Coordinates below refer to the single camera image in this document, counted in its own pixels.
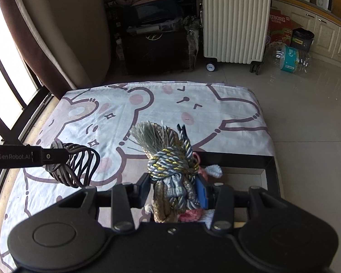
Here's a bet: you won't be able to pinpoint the black luggage pile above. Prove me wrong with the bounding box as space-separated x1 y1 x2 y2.
121 28 198 76

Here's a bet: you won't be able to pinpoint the clear bottle pack teal label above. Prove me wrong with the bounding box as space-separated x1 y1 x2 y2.
273 45 312 75

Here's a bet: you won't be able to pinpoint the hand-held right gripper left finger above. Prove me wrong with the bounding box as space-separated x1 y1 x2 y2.
57 173 152 232

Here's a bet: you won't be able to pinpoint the cream ribbed suitcase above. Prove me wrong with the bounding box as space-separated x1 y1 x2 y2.
202 0 272 75

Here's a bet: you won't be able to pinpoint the cream kitchen cabinets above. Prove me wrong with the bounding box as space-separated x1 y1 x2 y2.
270 0 341 71

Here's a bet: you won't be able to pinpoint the black trash bin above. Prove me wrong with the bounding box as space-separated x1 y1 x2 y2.
290 28 315 53

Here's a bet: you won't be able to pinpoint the white small appliance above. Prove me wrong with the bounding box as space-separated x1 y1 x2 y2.
315 0 335 11

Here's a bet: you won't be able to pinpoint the black wire coil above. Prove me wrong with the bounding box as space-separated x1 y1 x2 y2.
47 141 101 189

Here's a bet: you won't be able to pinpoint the cartoon bear printed bed sheet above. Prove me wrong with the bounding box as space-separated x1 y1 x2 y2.
0 82 279 273

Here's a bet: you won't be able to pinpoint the black cardboard box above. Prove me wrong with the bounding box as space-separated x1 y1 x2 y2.
193 151 281 228

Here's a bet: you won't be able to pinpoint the grey braided rope tassel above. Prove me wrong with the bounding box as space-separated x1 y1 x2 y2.
130 121 201 224

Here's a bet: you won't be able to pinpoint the small clear plastic bottle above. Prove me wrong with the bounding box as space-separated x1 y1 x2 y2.
115 38 125 61

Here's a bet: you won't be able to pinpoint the brown curtain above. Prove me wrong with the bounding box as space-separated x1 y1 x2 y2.
0 0 88 101

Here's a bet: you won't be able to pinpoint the dark blue bag pile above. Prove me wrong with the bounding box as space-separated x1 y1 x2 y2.
111 0 188 33

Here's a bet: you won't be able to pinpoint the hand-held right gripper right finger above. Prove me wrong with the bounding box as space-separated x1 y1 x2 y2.
195 176 286 232

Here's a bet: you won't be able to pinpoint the light blue crochet piece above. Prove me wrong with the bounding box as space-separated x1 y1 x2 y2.
200 163 223 179

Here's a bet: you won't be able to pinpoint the red cardboard box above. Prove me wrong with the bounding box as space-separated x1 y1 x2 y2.
266 8 301 49

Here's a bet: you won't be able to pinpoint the black window frame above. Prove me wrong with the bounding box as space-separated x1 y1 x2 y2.
0 30 55 146

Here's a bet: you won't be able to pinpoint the pink knitted piece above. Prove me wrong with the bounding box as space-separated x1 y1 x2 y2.
178 208 207 223

